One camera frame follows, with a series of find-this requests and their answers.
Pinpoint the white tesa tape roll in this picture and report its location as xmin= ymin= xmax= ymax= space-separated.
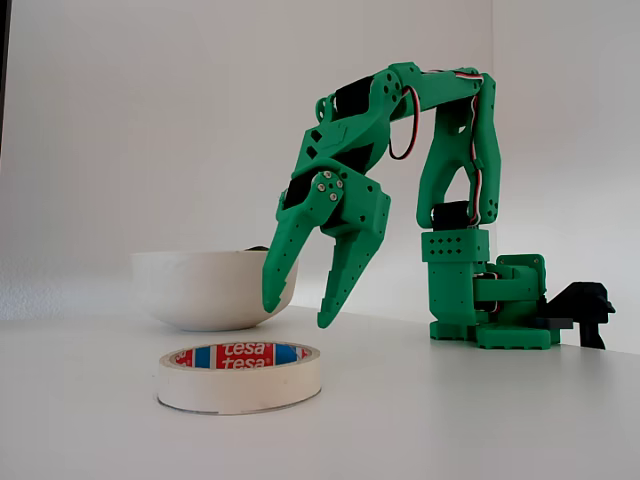
xmin=156 ymin=341 xmax=323 ymax=417

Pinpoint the white bowl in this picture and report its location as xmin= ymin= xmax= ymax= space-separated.
xmin=130 ymin=250 xmax=300 ymax=333

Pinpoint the black table clamp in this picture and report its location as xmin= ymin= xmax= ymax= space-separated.
xmin=524 ymin=281 xmax=618 ymax=351

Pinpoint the red white black servo cable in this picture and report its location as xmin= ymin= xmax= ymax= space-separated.
xmin=388 ymin=84 xmax=422 ymax=162
xmin=473 ymin=271 xmax=503 ymax=317
xmin=423 ymin=68 xmax=495 ymax=229

